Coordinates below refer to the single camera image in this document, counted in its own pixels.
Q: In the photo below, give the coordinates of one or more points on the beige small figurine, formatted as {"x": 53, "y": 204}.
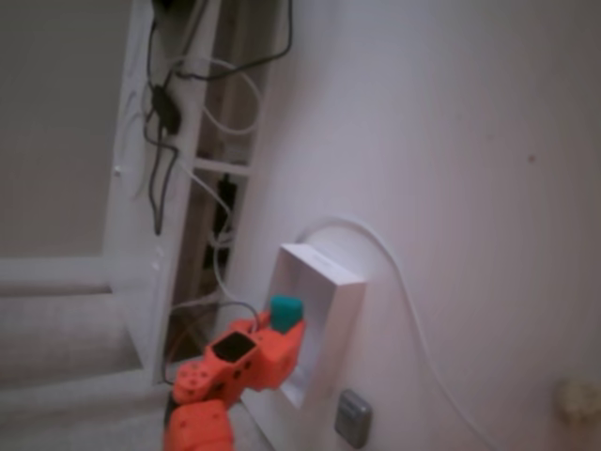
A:
{"x": 580, "y": 399}

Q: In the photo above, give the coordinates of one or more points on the green cube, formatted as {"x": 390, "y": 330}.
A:
{"x": 287, "y": 314}

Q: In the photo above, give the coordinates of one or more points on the small grey case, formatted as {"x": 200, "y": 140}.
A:
{"x": 353, "y": 418}

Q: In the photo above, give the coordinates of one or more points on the white furniture frame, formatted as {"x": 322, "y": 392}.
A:
{"x": 136, "y": 94}

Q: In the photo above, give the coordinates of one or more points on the white cardboard box bin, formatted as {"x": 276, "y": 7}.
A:
{"x": 347, "y": 305}

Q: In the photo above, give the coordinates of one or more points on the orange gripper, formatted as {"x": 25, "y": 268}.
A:
{"x": 282, "y": 349}

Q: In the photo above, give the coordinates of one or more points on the black plug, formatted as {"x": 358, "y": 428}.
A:
{"x": 227, "y": 188}

